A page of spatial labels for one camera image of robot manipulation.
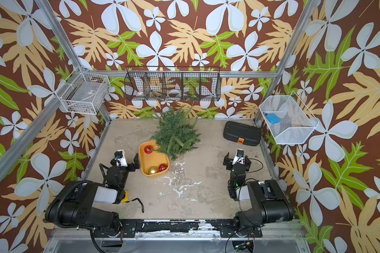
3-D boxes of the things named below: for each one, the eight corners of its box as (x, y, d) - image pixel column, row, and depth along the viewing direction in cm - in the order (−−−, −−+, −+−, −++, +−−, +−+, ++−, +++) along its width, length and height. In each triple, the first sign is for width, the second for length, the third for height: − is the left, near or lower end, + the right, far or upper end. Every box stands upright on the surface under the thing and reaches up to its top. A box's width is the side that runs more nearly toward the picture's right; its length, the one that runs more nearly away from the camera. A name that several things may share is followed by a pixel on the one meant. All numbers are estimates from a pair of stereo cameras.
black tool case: (221, 141, 110) (223, 135, 105) (224, 126, 119) (225, 119, 114) (258, 148, 106) (261, 142, 100) (257, 132, 115) (261, 126, 109)
